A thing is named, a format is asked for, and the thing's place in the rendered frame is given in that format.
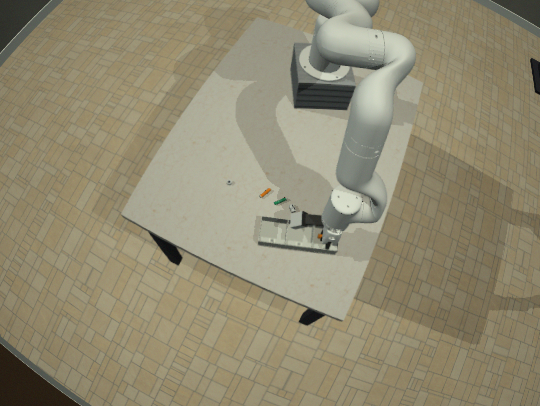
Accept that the grey rack of three bins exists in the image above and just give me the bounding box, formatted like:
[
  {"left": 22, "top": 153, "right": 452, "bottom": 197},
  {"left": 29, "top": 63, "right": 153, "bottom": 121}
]
[{"left": 258, "top": 216, "right": 339, "bottom": 255}]

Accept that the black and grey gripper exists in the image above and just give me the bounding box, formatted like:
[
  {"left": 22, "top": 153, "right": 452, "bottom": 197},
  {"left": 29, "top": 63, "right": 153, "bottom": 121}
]
[{"left": 320, "top": 226, "right": 342, "bottom": 250}]

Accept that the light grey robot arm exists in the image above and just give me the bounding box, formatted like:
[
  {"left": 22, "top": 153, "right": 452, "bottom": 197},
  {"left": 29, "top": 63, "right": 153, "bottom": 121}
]
[{"left": 290, "top": 0, "right": 416, "bottom": 234}]

